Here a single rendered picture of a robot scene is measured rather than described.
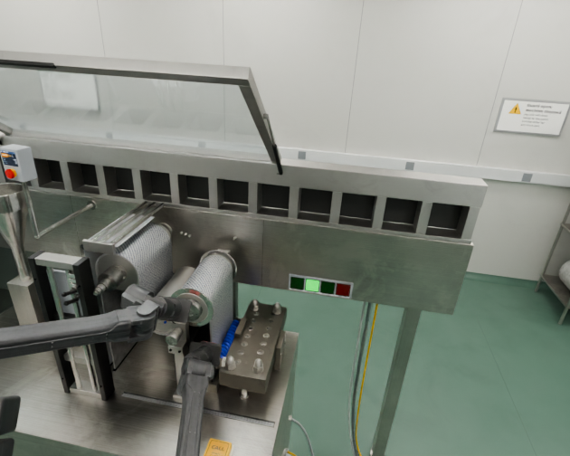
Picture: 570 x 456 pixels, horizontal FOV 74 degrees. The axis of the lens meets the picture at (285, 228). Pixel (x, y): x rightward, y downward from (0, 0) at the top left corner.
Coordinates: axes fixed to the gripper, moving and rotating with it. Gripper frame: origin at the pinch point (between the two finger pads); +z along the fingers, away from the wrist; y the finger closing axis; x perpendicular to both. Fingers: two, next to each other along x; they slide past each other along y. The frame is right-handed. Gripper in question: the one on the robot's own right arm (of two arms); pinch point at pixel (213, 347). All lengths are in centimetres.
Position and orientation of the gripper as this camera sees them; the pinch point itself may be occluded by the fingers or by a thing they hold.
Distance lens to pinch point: 139.4
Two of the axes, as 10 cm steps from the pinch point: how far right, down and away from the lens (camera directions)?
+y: 9.8, 1.2, -1.4
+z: 1.3, 0.9, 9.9
